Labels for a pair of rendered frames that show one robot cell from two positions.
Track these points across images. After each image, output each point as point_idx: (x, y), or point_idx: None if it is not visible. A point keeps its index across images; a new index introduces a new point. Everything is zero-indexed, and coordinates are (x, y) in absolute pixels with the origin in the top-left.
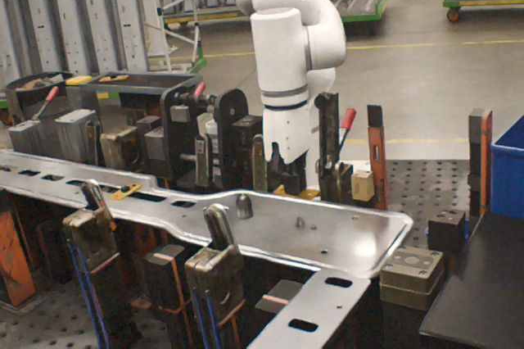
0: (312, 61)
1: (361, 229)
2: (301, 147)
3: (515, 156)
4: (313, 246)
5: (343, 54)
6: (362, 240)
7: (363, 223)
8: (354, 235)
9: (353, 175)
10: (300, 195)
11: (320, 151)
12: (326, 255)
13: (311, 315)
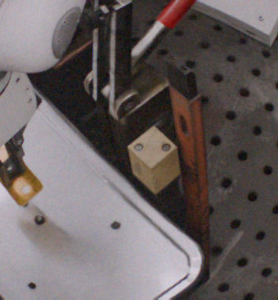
0: None
1: (108, 262)
2: (3, 136)
3: None
4: (23, 266)
5: (45, 66)
6: (94, 288)
7: (120, 246)
8: (89, 271)
9: (131, 148)
10: (9, 186)
11: (94, 68)
12: (31, 293)
13: None
